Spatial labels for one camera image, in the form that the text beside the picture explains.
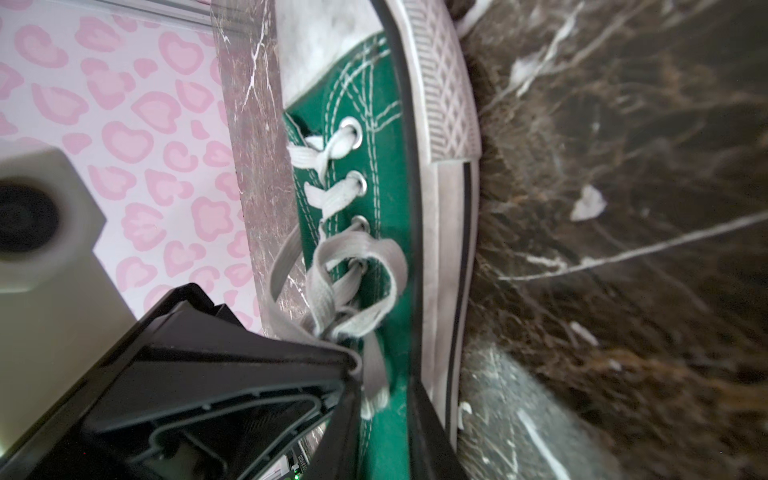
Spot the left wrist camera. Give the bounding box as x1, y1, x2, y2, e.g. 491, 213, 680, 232
1, 141, 136, 454

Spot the green canvas sneaker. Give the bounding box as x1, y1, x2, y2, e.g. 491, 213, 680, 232
275, 1, 482, 479

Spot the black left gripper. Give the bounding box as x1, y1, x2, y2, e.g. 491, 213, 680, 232
1, 283, 356, 479

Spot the aluminium corner post left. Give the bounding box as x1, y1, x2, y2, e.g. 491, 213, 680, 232
61, 0, 213, 30

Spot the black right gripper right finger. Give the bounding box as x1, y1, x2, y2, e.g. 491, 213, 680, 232
407, 377, 469, 480

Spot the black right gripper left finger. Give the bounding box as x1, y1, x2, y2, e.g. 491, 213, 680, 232
302, 380, 361, 480

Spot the white shoelace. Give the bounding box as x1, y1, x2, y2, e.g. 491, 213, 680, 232
264, 117, 408, 420

